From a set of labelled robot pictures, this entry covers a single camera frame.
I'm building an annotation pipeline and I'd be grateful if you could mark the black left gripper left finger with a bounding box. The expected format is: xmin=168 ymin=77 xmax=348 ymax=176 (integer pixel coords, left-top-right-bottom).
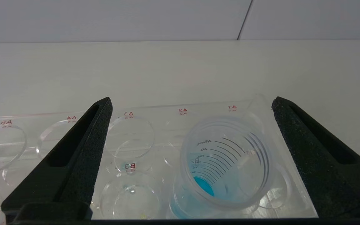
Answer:
xmin=1 ymin=97 xmax=113 ymax=219

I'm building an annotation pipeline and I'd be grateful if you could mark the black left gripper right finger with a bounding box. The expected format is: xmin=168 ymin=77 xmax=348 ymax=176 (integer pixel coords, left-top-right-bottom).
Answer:
xmin=271 ymin=96 xmax=360 ymax=219

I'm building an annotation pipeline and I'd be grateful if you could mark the clear acrylic test tube rack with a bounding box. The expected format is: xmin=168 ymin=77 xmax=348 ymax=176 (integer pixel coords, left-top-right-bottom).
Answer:
xmin=0 ymin=94 xmax=319 ymax=220

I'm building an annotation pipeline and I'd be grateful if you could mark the test tube with blue pigment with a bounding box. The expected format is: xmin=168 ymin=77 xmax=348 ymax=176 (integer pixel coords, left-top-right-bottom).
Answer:
xmin=167 ymin=116 xmax=275 ymax=219

